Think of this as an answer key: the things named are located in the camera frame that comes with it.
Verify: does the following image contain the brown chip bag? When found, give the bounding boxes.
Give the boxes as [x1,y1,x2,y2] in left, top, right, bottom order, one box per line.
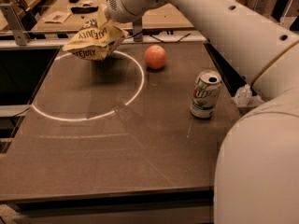
[63,5,128,61]

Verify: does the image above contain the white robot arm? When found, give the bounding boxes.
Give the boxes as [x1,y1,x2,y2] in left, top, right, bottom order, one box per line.
[107,0,299,224]

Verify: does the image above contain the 7up soda can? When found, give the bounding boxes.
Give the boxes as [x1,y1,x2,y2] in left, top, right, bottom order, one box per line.
[190,70,221,119]

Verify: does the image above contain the red apple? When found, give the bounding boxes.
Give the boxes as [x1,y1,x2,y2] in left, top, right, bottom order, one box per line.
[144,45,166,70]

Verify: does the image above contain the clear sanitizer bottle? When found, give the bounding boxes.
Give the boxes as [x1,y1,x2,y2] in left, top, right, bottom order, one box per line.
[234,84,252,106]

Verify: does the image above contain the black tool on table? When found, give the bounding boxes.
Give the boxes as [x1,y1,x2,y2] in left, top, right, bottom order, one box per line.
[71,7,99,14]

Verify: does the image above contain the wooden back table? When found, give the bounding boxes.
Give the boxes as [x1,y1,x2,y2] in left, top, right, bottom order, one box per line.
[33,0,193,32]

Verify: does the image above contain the paper envelope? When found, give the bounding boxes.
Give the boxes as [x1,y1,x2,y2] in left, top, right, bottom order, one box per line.
[42,11,70,23]

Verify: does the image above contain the black cable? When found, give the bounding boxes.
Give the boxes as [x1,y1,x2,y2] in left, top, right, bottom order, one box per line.
[124,30,192,44]

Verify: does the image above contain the middle metal bracket post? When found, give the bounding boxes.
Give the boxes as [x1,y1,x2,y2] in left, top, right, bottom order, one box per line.
[133,18,143,42]

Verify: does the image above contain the metal bracket post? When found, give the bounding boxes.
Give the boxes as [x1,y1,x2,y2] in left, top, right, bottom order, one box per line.
[0,4,30,46]
[133,18,143,42]
[253,0,268,14]

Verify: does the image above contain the left metal bracket post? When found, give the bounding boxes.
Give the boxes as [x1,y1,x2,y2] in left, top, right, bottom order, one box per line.
[0,4,30,46]

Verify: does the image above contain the right metal bracket post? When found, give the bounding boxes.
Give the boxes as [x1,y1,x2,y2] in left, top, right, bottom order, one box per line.
[253,0,268,14]

